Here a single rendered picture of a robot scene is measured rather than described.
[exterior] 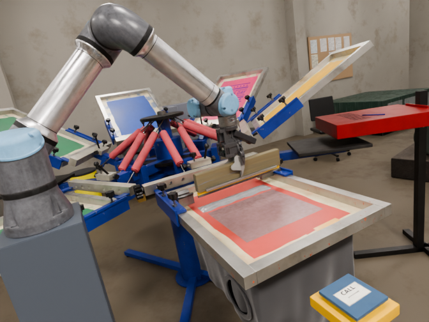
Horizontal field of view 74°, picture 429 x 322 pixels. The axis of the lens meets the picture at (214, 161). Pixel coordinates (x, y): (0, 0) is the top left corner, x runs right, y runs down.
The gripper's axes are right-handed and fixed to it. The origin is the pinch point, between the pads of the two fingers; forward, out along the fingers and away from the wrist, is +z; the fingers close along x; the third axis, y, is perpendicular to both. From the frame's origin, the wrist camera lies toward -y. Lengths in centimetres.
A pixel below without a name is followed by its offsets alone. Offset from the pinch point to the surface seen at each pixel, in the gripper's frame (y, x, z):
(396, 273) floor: -116, -5, 109
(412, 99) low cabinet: -557, -245, 53
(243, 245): 18.8, 28.5, 13.7
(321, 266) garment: -5.0, 37.0, 27.6
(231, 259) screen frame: 27.7, 37.1, 10.2
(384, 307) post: 9, 68, 14
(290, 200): -13.8, 13.9, 13.6
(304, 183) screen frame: -25.5, 10.2, 10.3
